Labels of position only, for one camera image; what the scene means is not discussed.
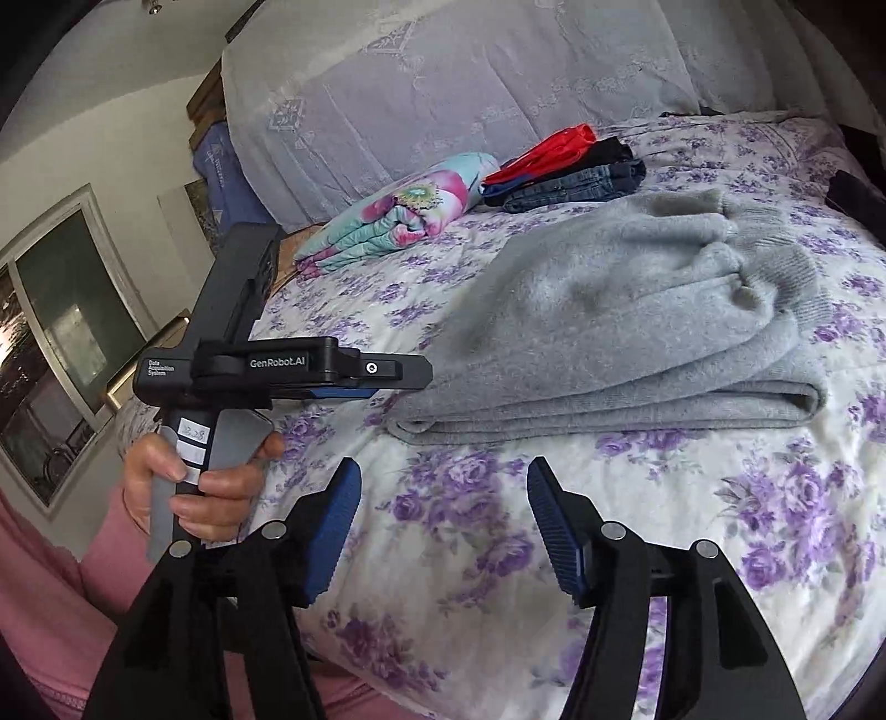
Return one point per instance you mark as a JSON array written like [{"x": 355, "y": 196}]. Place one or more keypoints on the window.
[{"x": 55, "y": 332}]

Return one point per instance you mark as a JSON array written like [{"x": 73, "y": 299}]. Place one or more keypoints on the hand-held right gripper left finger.
[{"x": 336, "y": 526}]

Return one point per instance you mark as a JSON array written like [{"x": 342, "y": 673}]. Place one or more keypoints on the colourful floral folded quilt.
[{"x": 401, "y": 214}]

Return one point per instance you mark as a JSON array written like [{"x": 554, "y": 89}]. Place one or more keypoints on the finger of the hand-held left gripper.
[{"x": 394, "y": 370}]

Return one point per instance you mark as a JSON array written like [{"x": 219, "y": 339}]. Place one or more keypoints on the person's left hand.
[{"x": 149, "y": 471}]

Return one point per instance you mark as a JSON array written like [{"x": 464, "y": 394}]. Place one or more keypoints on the blue storage bag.
[{"x": 218, "y": 166}]

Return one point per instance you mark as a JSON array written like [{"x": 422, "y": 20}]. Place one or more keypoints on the black flat object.
[{"x": 858, "y": 197}]

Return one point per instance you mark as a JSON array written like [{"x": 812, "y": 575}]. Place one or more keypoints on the folded denim jeans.
[{"x": 574, "y": 190}]

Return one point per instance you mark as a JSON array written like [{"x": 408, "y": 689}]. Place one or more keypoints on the person's left forearm pink sleeve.
[{"x": 114, "y": 554}]

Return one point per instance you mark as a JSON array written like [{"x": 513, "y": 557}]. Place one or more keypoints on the wooden headboard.
[{"x": 204, "y": 97}]

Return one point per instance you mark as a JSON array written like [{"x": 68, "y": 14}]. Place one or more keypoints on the red folded cloth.
[{"x": 554, "y": 149}]

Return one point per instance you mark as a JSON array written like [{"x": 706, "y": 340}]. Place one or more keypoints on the grey knitted sweater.
[{"x": 588, "y": 311}]

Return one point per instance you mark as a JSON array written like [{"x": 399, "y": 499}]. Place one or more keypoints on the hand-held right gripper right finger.
[{"x": 554, "y": 526}]

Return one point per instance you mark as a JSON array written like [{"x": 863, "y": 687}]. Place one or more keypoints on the person's pink clothing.
[{"x": 41, "y": 623}]

